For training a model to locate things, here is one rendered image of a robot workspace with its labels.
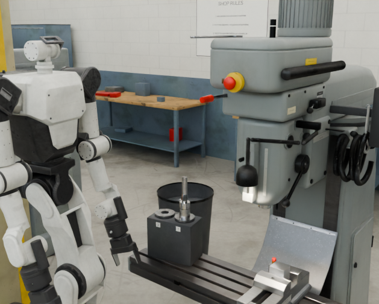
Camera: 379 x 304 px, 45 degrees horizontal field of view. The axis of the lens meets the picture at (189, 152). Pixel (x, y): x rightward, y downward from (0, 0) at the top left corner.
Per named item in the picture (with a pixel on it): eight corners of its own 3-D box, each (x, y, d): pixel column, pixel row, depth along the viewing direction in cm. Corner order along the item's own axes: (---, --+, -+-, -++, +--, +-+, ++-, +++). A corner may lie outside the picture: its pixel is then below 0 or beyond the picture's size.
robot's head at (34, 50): (25, 67, 155) (22, 40, 153) (46, 65, 164) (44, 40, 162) (39, 67, 152) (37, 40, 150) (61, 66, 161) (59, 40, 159)
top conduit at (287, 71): (290, 81, 132) (291, 68, 131) (278, 79, 134) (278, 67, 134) (345, 70, 166) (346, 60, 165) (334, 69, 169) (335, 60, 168)
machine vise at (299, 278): (269, 332, 154) (270, 304, 151) (232, 315, 163) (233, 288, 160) (312, 288, 180) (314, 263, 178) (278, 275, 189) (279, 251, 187)
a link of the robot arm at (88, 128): (71, 158, 184) (64, 104, 179) (91, 151, 196) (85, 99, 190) (93, 161, 179) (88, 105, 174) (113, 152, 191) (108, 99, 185)
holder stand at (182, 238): (190, 266, 197) (190, 224, 191) (147, 256, 206) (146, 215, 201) (202, 254, 207) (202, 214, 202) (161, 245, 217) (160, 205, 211)
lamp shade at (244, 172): (233, 186, 146) (234, 167, 144) (237, 178, 152) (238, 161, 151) (256, 187, 144) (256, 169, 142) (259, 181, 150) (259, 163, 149)
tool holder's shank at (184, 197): (180, 202, 196) (180, 178, 193) (181, 199, 199) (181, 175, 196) (187, 202, 196) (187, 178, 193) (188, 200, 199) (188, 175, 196)
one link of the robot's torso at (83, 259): (58, 304, 171) (15, 187, 167) (88, 281, 187) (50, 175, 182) (87, 301, 164) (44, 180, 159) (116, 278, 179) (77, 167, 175)
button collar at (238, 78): (241, 93, 138) (241, 73, 136) (224, 91, 141) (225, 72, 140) (244, 92, 139) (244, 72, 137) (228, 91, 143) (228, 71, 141)
